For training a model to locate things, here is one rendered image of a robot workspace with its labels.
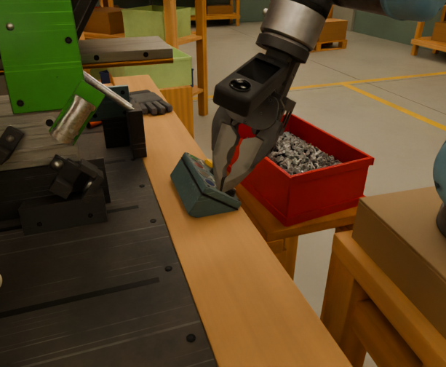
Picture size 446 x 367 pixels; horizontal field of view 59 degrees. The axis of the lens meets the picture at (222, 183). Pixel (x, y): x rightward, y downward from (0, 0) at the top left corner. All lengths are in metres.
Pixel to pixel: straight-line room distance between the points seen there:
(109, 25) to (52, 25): 3.10
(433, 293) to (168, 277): 0.36
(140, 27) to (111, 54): 2.70
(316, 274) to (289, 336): 1.47
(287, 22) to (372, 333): 0.52
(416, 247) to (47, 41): 0.63
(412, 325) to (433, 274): 0.08
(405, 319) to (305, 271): 1.35
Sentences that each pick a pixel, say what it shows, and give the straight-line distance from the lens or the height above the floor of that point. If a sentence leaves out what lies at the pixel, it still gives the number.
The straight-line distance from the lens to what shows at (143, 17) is 3.47.
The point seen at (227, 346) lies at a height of 0.90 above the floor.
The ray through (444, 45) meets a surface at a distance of 6.78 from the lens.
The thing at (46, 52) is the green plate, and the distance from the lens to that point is 0.70.
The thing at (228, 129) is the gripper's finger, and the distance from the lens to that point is 0.53.
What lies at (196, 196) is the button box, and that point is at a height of 0.94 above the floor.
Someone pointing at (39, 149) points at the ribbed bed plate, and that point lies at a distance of 0.73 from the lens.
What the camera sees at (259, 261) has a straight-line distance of 0.59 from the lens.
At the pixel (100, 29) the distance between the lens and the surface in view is 3.89.
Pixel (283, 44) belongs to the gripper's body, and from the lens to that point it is 0.52.
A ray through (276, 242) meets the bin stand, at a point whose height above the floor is 0.77.
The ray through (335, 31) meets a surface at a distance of 7.20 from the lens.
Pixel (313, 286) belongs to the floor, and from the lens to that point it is 1.89.
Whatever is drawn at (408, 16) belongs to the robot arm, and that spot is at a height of 1.23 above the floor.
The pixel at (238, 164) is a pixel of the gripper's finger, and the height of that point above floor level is 1.04.
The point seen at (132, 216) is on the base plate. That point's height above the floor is 0.90.
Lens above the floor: 1.28
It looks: 29 degrees down
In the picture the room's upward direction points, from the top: straight up
